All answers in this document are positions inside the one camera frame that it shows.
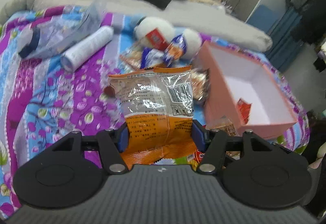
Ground clear bread snack pack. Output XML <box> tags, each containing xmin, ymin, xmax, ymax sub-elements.
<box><xmin>191</xmin><ymin>68</ymin><xmax>210</xmax><ymax>106</ymax></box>

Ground red foil snack bag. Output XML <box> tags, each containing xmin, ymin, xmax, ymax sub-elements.
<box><xmin>237</xmin><ymin>98</ymin><xmax>252</xmax><ymax>124</ymax></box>

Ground colourful floral bed sheet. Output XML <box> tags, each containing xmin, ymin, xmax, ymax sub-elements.
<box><xmin>1</xmin><ymin>6</ymin><xmax>316</xmax><ymax>223</ymax></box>

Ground grey blanket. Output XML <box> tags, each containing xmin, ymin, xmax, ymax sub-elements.
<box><xmin>1</xmin><ymin>0</ymin><xmax>272</xmax><ymax>52</ymax></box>

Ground brown patterned snack packet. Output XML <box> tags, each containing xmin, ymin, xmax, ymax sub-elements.
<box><xmin>119</xmin><ymin>44</ymin><xmax>144</xmax><ymax>71</ymax></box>

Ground translucent plastic bag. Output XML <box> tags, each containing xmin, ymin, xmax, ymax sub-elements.
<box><xmin>17</xmin><ymin>0</ymin><xmax>105</xmax><ymax>59</ymax></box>

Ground small red snack packet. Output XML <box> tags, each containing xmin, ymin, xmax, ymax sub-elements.
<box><xmin>145</xmin><ymin>28</ymin><xmax>169</xmax><ymax>51</ymax></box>

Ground pink cardboard box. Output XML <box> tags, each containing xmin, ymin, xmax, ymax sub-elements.
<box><xmin>196</xmin><ymin>42</ymin><xmax>297</xmax><ymax>139</ymax></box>

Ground white cylindrical tube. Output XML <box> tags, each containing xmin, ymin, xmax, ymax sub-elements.
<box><xmin>60</xmin><ymin>26</ymin><xmax>114</xmax><ymax>72</ymax></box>

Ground white plush toy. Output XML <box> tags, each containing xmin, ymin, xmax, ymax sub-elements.
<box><xmin>130</xmin><ymin>16</ymin><xmax>202</xmax><ymax>60</ymax></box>

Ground orange silver snack bag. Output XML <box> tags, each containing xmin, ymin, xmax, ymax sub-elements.
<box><xmin>108</xmin><ymin>66</ymin><xmax>197</xmax><ymax>168</ymax></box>

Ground blue white snack packet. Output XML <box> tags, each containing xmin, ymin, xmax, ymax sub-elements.
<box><xmin>140</xmin><ymin>34</ymin><xmax>187</xmax><ymax>69</ymax></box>

